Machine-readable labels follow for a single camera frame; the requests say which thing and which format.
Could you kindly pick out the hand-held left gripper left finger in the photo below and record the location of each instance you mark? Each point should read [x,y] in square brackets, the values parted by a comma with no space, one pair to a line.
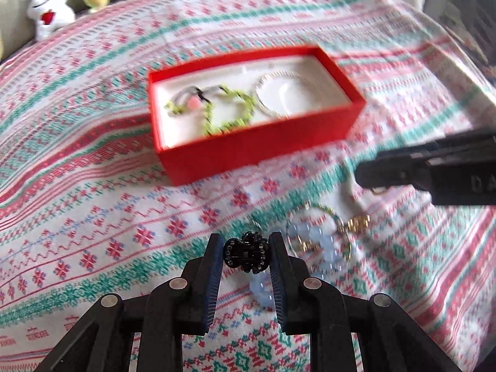
[210,283]

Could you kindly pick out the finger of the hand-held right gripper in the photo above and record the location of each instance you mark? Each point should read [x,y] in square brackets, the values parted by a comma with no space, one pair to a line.
[387,170]

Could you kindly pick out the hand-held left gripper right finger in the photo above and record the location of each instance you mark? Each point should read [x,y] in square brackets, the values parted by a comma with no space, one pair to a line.
[277,283]

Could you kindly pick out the black hair claw clip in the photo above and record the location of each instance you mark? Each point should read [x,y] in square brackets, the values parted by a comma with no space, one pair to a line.
[244,255]

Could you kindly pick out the gold charm pendant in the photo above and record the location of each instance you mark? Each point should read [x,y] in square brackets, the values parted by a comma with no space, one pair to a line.
[355,224]

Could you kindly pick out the gold hoop earring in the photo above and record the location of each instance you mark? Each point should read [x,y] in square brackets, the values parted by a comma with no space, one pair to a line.
[341,217]

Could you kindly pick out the red jewelry box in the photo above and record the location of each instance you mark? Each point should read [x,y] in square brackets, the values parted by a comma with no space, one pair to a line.
[248,124]

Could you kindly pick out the patterned printed blanket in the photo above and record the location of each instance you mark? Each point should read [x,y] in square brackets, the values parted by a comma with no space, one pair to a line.
[116,170]

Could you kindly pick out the white plush bunny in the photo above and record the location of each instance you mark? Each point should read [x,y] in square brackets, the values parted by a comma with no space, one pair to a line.
[48,6]

